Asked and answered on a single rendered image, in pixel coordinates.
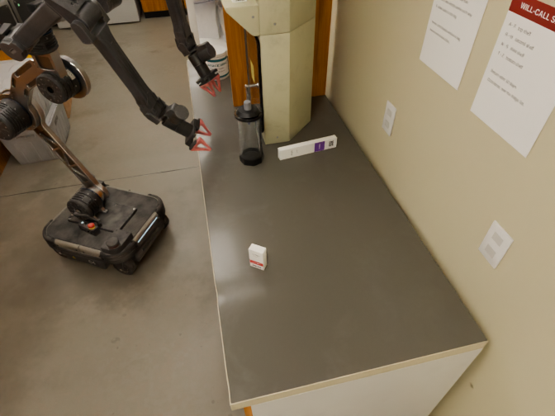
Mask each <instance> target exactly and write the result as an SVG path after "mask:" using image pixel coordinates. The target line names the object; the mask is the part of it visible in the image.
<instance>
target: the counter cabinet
mask: <svg viewBox="0 0 555 416"><path fill-rule="evenodd" d="M482 349H483V348H480V349H477V350H473V351H470V352H464V353H460V354H457V355H453V356H450V357H444V358H440V359H437V360H433V361H430V362H424V363H420V364H417V365H414V366H408V367H404V368H401V369H397V370H394V371H388V372H384V373H381V374H377V375H374V376H368V377H364V378H361V379H357V380H354V381H348V382H344V383H341V384H338V385H332V386H328V387H325V388H321V389H318V390H312V391H308V392H305V393H301V394H298V395H292V396H288V397H285V398H281V399H276V400H272V401H268V402H265V403H262V404H256V405H252V406H249V407H245V408H244V413H245V416H428V415H429V414H430V413H431V412H432V410H433V409H434V408H435V406H436V405H437V404H438V403H439V401H440V400H441V399H442V398H443V397H444V396H445V395H446V394H447V392H448V391H449V390H450V389H451V387H452V386H453V385H454V383H455V382H456V381H457V380H458V378H459V377H460V376H461V375H462V373H463V372H465V370H466V369H467V368H468V367H469V365H470V364H471V363H472V362H473V360H474V359H475V358H476V357H477V355H478V354H479V353H480V352H481V350H482Z"/></svg>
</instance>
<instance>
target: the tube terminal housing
mask: <svg viewBox="0 0 555 416"><path fill-rule="evenodd" d="M255 2H256V3H257V4H258V6H259V30H260V35H258V36H257V37H258V39H259V43H260V57H261V74H262V83H263V122H264V132H263V133H262V136H263V139H264V142H265V144H275V143H281V142H287V141H290V140H291V139H292V138H293V137H294V136H295V135H296V134H297V133H298V132H299V131H300V130H301V129H302V128H304V127H305V126H306V125H307V124H308V123H309V122H310V121H311V94H312V77H313V59H314V43H315V9H316V0H255Z"/></svg>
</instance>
